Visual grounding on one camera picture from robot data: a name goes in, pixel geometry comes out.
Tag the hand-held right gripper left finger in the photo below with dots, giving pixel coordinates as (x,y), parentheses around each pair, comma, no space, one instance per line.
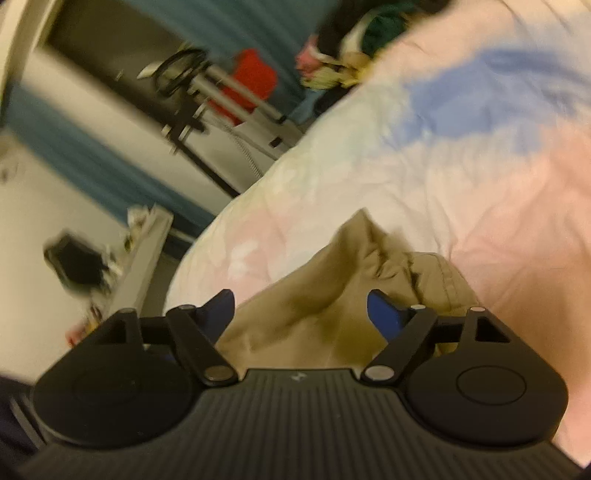
(219,309)

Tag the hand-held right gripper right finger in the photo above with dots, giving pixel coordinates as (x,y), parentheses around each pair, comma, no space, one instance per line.
(383,314)

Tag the beige t-shirt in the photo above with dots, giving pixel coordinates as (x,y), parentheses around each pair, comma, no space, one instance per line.
(323,300)

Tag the pile of mixed clothes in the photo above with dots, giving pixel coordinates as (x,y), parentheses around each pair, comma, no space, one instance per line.
(369,41)

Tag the white vanity desk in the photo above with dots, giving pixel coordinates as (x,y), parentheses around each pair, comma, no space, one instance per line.
(138,267)

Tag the tissue box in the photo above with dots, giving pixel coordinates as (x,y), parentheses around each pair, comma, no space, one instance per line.
(138,218)

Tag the wavy black-framed mirror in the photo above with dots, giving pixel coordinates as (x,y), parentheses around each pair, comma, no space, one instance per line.
(76,263)

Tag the pastel tie-dye duvet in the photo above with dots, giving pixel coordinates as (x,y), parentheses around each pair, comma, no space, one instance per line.
(461,161)

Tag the narrow blue curtain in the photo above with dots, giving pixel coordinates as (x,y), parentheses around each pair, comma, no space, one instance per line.
(92,152)

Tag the blue cloth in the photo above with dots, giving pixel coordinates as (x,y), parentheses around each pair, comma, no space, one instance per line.
(302,110)

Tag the garment steamer on stand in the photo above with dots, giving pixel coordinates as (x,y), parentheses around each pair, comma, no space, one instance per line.
(240,92)

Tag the red cloth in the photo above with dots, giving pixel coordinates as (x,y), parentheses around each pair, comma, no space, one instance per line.
(249,74)

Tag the wide blue curtain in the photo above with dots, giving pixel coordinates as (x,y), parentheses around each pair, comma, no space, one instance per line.
(240,23)

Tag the dark window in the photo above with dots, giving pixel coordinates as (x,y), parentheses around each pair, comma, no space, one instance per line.
(115,41)

